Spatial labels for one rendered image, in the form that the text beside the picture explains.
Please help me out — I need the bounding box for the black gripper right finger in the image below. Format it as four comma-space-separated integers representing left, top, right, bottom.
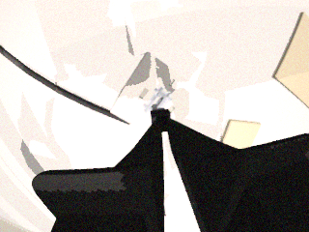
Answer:
166, 119, 309, 232

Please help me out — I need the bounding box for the cream flat square slab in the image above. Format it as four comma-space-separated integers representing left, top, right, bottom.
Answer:
273, 12, 309, 108

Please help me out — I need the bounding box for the black usb plug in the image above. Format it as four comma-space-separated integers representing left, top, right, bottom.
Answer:
150, 108, 170, 132

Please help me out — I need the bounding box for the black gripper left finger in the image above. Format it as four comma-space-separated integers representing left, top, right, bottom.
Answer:
31, 121, 165, 232

